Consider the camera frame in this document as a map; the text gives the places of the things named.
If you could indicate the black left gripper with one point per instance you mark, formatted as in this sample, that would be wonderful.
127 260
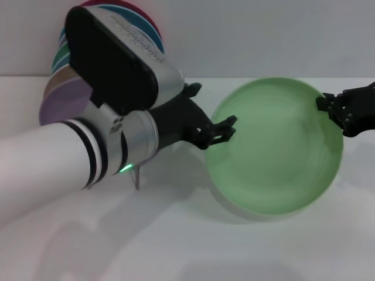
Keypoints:
178 120

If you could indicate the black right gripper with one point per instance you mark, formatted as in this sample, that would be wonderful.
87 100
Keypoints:
360 108

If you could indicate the light green plate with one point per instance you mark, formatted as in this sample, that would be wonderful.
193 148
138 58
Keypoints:
278 152

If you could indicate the clear acrylic plate rack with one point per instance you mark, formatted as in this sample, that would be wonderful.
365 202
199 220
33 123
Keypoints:
137 178

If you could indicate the maroon red plate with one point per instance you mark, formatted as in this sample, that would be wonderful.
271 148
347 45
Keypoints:
148 17

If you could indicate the teal blue plate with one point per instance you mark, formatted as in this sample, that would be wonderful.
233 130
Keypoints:
140 22

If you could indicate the lavender purple plate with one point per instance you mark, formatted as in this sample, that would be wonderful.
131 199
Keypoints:
64 102

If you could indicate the beige plate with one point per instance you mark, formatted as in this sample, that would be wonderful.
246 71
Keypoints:
63 77

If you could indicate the light blue plate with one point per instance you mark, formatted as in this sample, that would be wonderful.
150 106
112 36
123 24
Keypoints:
60 65

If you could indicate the dark green plate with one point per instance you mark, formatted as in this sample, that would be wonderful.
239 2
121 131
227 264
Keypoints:
62 52

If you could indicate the grey plate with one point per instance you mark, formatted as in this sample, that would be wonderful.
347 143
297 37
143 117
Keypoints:
63 43

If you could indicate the left wrist camera housing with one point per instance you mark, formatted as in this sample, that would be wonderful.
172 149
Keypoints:
108 64

